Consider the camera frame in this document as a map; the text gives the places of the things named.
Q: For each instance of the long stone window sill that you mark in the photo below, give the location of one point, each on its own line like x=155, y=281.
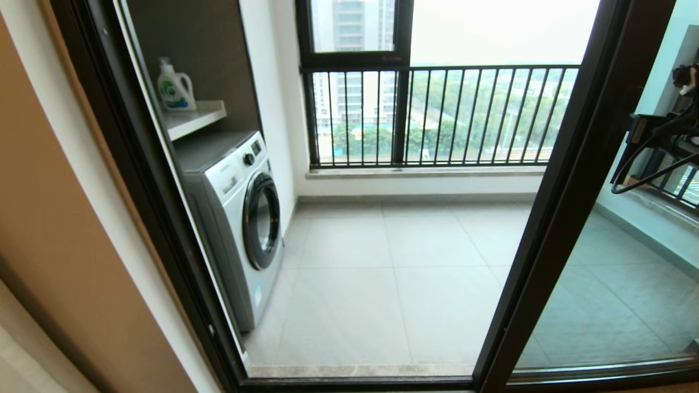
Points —
x=426, y=172

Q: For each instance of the dark framed fixed glass door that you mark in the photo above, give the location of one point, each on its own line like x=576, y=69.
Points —
x=628, y=305

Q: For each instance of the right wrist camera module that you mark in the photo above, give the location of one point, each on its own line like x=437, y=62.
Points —
x=687, y=76

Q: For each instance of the dark framed sliding glass door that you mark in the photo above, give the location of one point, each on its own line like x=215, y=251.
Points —
x=546, y=245

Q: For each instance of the white wall shelf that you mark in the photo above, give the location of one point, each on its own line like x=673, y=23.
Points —
x=196, y=119

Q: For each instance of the short stone window sill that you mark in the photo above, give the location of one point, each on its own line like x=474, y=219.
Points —
x=650, y=213

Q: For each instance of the white detergent bottle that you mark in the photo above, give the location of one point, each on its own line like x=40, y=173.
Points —
x=175, y=94

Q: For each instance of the highrise building outside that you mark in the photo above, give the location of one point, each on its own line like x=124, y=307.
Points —
x=352, y=33

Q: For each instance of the white front-load washing machine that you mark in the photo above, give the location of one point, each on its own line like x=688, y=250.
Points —
x=235, y=218

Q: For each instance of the black window frame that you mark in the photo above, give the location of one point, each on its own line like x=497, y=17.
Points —
x=403, y=33

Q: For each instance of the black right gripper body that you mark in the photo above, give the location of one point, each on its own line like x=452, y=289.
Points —
x=638, y=130

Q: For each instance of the black side balcony railing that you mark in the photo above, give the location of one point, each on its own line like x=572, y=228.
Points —
x=677, y=188

